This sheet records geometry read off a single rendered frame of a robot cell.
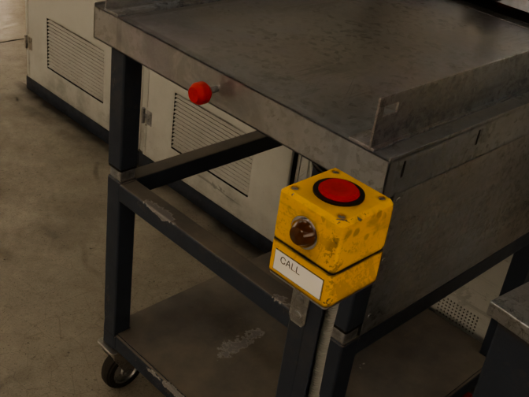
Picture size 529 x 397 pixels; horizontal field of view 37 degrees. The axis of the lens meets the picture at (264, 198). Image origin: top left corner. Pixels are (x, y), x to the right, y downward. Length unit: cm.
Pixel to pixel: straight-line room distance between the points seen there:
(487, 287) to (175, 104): 106
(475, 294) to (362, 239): 109
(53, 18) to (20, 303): 115
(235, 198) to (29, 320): 66
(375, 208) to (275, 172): 136
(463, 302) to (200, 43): 92
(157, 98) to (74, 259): 57
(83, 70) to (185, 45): 154
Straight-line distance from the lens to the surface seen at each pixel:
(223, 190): 227
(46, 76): 295
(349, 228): 71
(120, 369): 176
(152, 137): 248
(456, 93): 109
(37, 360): 187
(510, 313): 92
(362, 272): 78
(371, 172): 97
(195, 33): 127
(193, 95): 111
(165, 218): 137
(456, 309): 187
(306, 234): 72
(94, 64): 268
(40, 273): 212
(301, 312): 82
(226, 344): 166
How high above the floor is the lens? 127
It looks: 30 degrees down
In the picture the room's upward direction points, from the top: 8 degrees clockwise
